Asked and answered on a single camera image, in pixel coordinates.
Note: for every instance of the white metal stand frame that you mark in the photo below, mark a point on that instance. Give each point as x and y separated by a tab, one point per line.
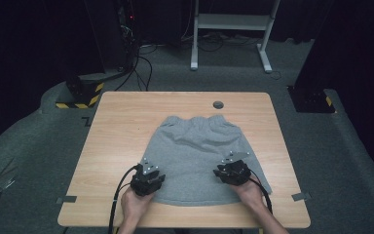
232	22

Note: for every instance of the grey tape piece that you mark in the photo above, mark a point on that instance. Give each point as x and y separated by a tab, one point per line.
66	199
301	196

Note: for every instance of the person's left hand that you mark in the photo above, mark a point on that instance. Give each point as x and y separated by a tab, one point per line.
134	204

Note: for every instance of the black yellow striped stand base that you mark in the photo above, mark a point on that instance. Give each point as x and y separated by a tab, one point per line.
84	94

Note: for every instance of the grey shorts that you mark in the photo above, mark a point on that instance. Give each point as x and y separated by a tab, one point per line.
194	146

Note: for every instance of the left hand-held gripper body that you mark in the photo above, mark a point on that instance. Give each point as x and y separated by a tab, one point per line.
146	183

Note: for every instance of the person's right hand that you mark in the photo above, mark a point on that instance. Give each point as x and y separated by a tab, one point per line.
250	193

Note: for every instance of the dark equipment rack red light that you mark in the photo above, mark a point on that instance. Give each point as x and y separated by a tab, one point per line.
128	32

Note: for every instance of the black stand base yellow mark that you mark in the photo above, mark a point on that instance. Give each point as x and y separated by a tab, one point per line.
310	99

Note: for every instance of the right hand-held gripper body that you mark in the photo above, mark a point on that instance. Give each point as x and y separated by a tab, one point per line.
237	172

